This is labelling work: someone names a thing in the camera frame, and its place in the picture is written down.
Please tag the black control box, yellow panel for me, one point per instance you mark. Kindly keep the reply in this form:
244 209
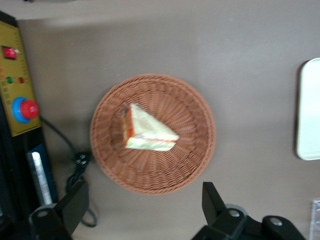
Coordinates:
15 67

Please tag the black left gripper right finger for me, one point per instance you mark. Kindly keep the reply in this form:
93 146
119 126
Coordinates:
217 215

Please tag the triangular white bread sandwich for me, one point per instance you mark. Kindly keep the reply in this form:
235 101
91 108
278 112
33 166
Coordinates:
147 125

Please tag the red emergency stop button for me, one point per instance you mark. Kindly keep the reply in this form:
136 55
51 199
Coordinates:
27 110

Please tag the round brown wicker basket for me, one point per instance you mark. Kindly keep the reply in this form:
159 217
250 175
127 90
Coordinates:
155 172

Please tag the clear acrylic box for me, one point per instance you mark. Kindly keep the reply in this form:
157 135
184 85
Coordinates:
315 220

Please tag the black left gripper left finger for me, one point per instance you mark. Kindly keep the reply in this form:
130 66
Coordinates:
67 212

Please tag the cream plastic tray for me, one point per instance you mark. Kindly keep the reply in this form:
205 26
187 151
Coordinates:
310 110

